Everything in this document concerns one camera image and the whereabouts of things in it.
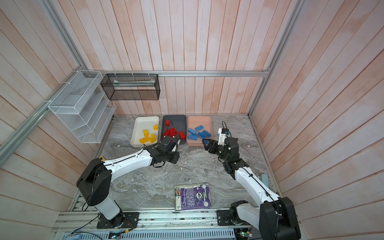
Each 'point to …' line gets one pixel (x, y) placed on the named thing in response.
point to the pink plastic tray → (193, 122)
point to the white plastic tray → (141, 123)
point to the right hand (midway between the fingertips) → (206, 140)
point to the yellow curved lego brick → (144, 140)
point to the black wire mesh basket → (131, 86)
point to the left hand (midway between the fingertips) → (176, 158)
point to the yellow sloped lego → (156, 127)
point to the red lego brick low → (182, 135)
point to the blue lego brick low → (201, 135)
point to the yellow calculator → (103, 159)
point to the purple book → (192, 197)
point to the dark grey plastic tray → (174, 126)
